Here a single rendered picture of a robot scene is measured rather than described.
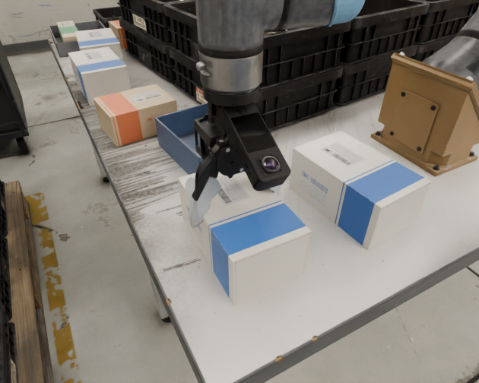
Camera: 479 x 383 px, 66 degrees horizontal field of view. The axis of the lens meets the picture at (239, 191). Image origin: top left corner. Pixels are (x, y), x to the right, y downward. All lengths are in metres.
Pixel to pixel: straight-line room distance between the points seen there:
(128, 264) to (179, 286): 1.02
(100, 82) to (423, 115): 0.80
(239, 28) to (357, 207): 0.33
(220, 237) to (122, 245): 1.18
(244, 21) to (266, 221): 0.26
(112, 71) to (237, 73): 0.70
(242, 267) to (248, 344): 0.10
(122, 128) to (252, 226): 0.47
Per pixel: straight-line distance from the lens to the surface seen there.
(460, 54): 0.84
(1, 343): 1.17
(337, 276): 0.58
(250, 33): 0.42
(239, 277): 0.49
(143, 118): 0.89
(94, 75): 1.09
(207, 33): 0.43
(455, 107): 0.80
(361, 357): 1.34
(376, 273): 0.60
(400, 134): 0.88
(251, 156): 0.43
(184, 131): 0.89
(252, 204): 0.54
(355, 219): 0.62
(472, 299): 1.64
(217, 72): 0.43
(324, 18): 0.47
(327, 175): 0.63
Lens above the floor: 1.14
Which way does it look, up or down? 38 degrees down
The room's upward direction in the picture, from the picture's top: straight up
